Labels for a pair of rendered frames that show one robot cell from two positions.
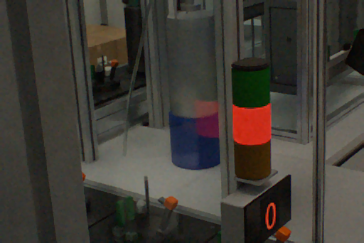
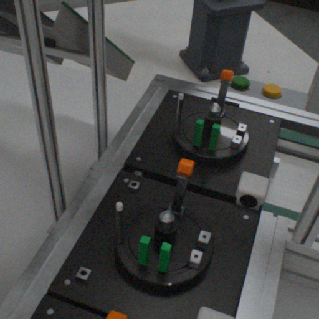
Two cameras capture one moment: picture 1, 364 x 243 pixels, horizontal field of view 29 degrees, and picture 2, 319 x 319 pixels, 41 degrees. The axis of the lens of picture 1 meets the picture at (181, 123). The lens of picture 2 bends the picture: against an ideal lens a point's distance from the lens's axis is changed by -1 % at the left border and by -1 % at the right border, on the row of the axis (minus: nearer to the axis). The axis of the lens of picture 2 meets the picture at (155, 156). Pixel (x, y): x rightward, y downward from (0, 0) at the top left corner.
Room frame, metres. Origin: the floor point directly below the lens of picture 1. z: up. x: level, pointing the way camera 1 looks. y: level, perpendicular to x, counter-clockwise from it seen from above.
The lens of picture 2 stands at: (1.25, 0.22, 1.49)
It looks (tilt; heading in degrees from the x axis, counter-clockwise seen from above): 44 degrees down; 249
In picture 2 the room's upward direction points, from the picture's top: 4 degrees clockwise
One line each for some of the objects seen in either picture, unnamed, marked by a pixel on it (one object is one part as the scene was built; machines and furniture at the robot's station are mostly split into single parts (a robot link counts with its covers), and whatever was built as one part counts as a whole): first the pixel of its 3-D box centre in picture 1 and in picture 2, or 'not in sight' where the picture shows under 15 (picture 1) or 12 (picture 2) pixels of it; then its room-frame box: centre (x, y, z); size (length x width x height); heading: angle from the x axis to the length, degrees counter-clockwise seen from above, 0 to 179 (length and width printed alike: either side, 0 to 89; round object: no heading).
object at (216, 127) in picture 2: not in sight; (214, 137); (0.97, -0.26, 1.01); 0.01 x 0.01 x 0.05; 52
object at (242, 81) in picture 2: not in sight; (240, 84); (0.81, -0.46, 0.96); 0.04 x 0.04 x 0.02
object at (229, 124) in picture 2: not in sight; (210, 135); (0.95, -0.30, 0.98); 0.14 x 0.14 x 0.02
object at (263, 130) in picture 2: not in sight; (208, 142); (0.95, -0.30, 0.96); 0.24 x 0.24 x 0.02; 52
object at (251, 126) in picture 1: (252, 121); not in sight; (0.88, -0.09, 1.33); 0.05 x 0.05 x 0.05
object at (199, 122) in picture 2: not in sight; (198, 133); (0.99, -0.28, 1.01); 0.01 x 0.01 x 0.05; 52
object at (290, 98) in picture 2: not in sight; (268, 103); (0.75, -0.42, 0.93); 0.21 x 0.07 x 0.06; 142
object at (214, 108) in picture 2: not in sight; (214, 109); (0.95, -0.30, 1.04); 0.02 x 0.02 x 0.03
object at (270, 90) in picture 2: not in sight; (271, 91); (0.75, -0.42, 0.96); 0.04 x 0.04 x 0.02
